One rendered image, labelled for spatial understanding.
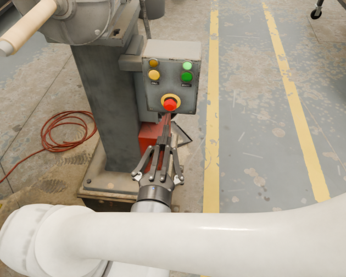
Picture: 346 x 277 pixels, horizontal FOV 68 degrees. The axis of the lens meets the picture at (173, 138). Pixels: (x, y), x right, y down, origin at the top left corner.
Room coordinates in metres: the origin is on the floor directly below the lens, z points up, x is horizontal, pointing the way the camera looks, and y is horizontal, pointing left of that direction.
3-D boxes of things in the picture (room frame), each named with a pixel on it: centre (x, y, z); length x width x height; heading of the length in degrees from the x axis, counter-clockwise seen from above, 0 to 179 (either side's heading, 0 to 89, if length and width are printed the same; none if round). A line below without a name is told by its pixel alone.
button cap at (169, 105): (0.58, 0.01, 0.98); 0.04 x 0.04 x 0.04; 84
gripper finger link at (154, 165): (0.36, 0.04, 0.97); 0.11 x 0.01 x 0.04; 175
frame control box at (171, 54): (0.71, 0.02, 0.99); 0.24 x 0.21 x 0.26; 174
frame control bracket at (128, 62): (0.72, 0.08, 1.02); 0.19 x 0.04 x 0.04; 84
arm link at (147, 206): (0.22, 0.05, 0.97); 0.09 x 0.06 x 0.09; 84
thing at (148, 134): (0.87, 0.08, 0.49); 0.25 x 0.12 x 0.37; 174
